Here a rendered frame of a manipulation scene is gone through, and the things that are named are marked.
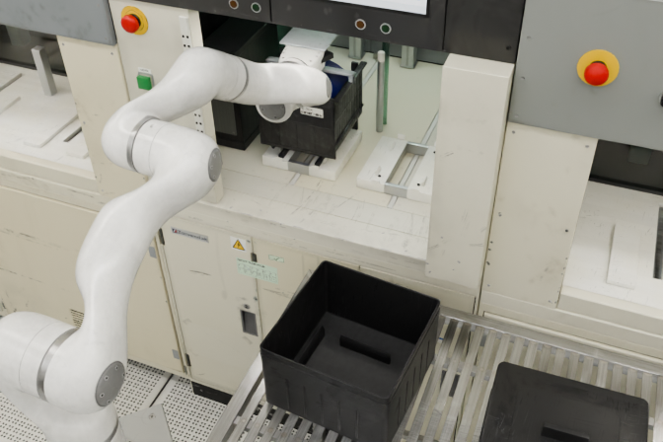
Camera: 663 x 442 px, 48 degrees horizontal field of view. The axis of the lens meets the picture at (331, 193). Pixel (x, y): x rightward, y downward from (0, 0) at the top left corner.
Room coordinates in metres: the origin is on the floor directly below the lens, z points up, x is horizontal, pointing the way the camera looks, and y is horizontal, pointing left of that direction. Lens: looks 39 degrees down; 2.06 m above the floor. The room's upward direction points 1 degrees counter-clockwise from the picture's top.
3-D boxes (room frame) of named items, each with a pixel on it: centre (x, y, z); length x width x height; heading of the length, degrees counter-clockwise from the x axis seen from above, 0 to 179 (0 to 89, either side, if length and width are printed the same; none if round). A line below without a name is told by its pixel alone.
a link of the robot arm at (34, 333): (0.77, 0.47, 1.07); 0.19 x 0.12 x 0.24; 65
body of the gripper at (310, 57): (1.59, 0.07, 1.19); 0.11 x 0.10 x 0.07; 164
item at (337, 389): (0.99, -0.04, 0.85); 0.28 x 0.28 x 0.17; 62
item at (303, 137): (1.67, 0.05, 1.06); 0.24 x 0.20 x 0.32; 68
